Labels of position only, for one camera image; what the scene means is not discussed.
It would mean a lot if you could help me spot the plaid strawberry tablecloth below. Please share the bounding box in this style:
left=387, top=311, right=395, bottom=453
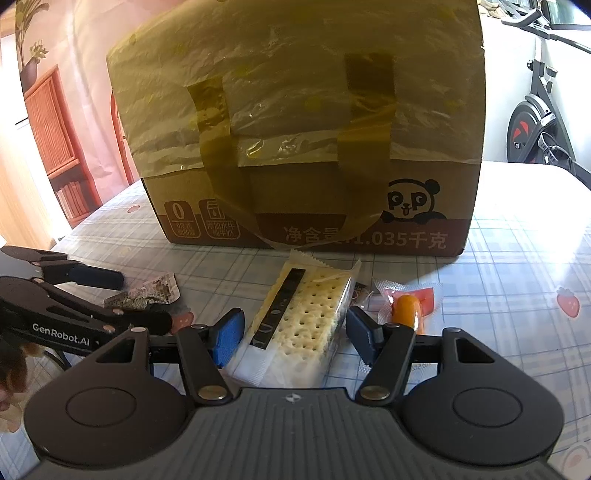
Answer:
left=0, top=161, right=591, bottom=480

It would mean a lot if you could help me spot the black exercise bike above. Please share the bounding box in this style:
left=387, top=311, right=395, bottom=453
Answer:
left=500, top=1, right=590, bottom=186

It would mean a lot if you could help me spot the orange sausage in wrapper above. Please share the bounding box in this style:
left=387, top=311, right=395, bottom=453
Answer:
left=374, top=279, right=443, bottom=335

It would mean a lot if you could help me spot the printed room backdrop cloth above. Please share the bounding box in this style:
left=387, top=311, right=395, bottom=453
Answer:
left=11, top=0, right=176, bottom=226

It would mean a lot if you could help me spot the cracker packet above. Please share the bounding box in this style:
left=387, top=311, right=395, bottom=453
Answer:
left=224, top=251, right=361, bottom=389

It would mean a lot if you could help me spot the cardboard box with yellow liner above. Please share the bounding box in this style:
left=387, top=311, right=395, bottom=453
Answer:
left=106, top=1, right=486, bottom=257

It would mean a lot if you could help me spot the dark patterned snack wrapper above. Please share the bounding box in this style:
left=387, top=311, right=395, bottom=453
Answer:
left=103, top=272, right=181, bottom=310

